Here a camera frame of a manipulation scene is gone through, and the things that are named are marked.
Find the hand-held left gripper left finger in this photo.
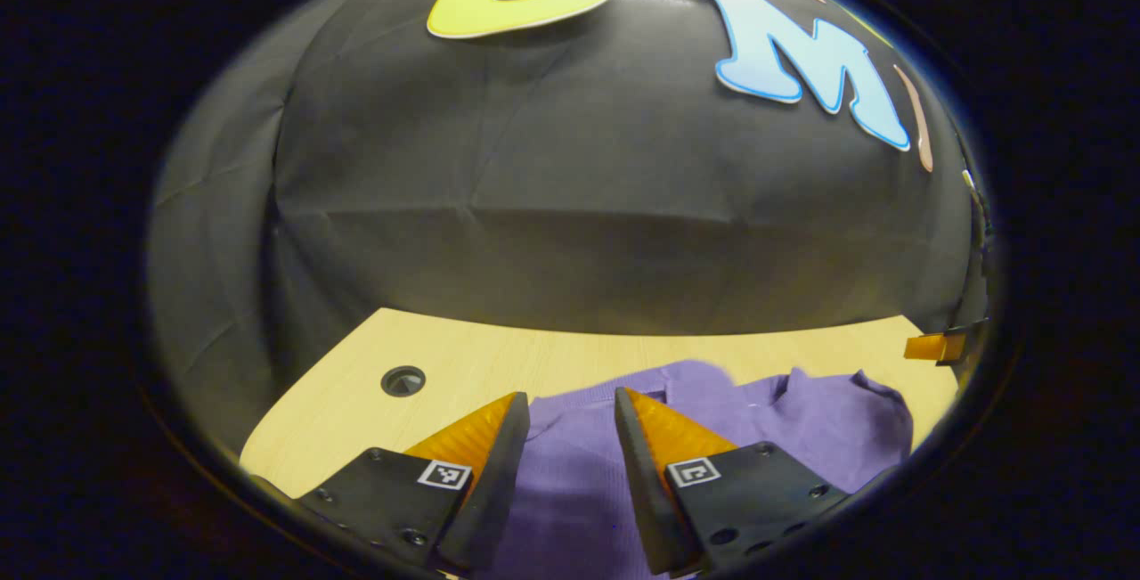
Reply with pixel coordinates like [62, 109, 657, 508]
[298, 391, 531, 574]

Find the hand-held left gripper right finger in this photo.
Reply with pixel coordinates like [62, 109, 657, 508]
[614, 387, 851, 576]

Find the purple knit cardigan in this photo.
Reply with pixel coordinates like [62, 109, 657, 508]
[476, 360, 916, 580]

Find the black backdrop cloth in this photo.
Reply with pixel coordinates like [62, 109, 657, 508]
[147, 0, 989, 456]

